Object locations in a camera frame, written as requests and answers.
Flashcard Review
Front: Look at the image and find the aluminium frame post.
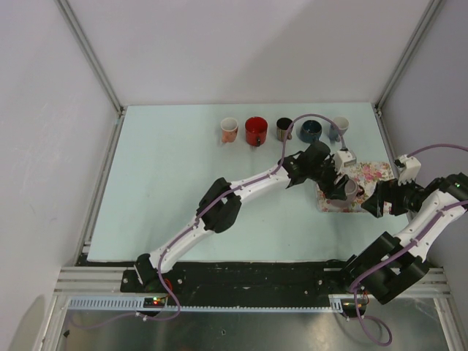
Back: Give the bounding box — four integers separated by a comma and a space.
373, 0, 444, 118
54, 0, 126, 116

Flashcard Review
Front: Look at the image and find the brown patterned mug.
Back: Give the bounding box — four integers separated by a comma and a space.
276, 117, 293, 142

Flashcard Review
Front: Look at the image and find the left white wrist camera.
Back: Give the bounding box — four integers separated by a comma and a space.
333, 149, 357, 171

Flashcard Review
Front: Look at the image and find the red mug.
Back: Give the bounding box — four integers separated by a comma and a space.
244, 116, 268, 147

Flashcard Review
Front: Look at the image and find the grey slotted cable duct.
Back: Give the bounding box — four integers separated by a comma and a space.
67, 294, 346, 314

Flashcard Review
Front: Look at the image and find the grey mug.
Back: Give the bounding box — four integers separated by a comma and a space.
328, 116, 350, 142

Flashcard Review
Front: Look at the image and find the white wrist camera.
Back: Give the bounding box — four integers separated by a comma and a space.
394, 154, 421, 186
333, 149, 357, 171

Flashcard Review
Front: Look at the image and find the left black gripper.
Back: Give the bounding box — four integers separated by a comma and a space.
307, 156, 348, 200

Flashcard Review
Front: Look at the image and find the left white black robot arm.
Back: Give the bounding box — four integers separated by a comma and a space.
135, 141, 356, 292

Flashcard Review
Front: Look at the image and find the blue mug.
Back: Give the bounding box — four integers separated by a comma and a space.
299, 120, 322, 143

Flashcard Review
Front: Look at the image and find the lilac mug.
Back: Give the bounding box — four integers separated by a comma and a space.
330, 179, 365, 212

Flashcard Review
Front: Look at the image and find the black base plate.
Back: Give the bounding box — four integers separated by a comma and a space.
74, 255, 366, 309

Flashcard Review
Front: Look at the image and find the right aluminium frame post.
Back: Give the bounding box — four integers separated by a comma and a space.
373, 0, 444, 118

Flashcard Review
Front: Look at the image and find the floral tray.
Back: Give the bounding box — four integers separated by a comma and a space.
316, 162, 394, 213

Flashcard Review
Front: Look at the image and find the left aluminium frame post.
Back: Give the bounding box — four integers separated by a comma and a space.
54, 0, 126, 116

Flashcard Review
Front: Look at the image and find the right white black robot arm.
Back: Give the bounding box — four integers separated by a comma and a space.
337, 173, 467, 304

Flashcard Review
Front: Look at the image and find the pink white mug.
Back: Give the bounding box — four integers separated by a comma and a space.
220, 117, 238, 143

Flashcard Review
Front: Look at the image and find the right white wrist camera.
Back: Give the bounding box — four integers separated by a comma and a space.
394, 154, 421, 186

